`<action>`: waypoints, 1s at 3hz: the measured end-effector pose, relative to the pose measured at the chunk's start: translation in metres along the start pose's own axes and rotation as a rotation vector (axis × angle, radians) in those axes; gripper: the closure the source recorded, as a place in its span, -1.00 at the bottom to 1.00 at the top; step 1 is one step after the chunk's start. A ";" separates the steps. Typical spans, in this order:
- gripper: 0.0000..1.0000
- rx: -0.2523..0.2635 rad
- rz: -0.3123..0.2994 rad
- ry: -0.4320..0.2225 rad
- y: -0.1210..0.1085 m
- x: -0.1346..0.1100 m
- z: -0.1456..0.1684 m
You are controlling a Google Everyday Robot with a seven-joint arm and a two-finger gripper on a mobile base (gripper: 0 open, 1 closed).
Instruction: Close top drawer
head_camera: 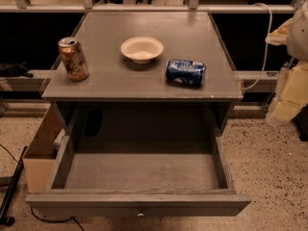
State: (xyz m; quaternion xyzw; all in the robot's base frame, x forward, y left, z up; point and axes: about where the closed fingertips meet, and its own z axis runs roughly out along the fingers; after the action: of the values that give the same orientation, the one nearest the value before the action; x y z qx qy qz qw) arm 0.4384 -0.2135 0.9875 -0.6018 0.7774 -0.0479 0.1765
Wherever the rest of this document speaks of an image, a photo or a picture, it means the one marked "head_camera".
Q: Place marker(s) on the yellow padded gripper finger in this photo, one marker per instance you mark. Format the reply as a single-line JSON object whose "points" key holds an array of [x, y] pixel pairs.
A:
{"points": [[291, 95]]}

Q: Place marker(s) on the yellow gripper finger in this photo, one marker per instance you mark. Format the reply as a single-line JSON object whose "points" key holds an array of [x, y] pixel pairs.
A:
{"points": [[279, 36]]}

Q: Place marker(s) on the grey top drawer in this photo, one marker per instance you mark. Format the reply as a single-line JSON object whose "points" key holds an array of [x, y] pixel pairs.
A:
{"points": [[142, 162]]}

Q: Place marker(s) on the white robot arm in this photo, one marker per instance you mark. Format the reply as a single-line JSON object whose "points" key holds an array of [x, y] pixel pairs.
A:
{"points": [[297, 41]]}

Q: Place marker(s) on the crushed blue soda can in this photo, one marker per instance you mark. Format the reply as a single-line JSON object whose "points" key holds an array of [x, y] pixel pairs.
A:
{"points": [[185, 72]]}

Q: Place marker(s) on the white bowl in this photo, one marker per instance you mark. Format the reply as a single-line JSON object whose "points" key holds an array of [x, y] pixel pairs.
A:
{"points": [[142, 50]]}

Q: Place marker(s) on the gold soda can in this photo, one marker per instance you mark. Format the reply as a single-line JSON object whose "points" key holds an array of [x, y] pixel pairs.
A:
{"points": [[73, 57]]}

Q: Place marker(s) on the cardboard box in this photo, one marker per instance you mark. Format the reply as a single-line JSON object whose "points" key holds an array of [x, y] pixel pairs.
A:
{"points": [[40, 155]]}

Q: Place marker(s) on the black floor stand bar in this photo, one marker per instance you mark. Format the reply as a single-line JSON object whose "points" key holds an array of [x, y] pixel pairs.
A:
{"points": [[10, 184]]}

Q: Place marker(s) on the black cloth on rail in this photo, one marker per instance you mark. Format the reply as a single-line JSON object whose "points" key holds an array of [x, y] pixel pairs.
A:
{"points": [[14, 70]]}

